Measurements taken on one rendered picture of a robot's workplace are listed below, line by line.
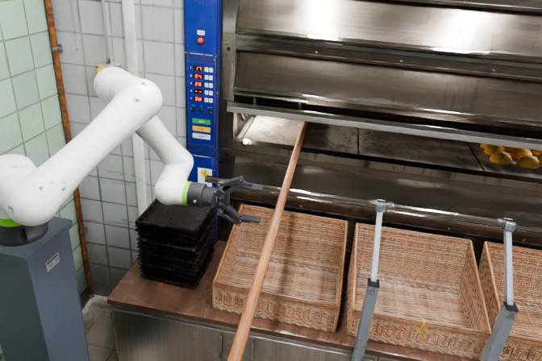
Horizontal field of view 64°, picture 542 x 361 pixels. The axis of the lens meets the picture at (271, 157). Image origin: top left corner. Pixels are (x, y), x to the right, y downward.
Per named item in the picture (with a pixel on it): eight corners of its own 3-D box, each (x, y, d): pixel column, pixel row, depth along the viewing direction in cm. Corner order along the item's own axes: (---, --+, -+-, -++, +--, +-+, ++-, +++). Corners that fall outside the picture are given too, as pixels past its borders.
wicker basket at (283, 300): (238, 245, 235) (239, 201, 223) (342, 263, 226) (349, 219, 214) (210, 309, 191) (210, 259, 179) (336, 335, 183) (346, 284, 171)
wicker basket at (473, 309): (346, 264, 226) (354, 220, 214) (458, 283, 218) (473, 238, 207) (344, 337, 182) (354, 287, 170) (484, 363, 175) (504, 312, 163)
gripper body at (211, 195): (208, 181, 163) (231, 184, 162) (208, 201, 167) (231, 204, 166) (202, 191, 156) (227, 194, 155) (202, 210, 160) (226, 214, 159)
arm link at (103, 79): (98, 90, 128) (127, 63, 132) (78, 80, 136) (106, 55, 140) (133, 129, 142) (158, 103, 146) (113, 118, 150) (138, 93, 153)
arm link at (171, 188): (154, 207, 166) (146, 193, 157) (164, 180, 173) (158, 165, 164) (189, 213, 164) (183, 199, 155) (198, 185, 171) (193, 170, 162)
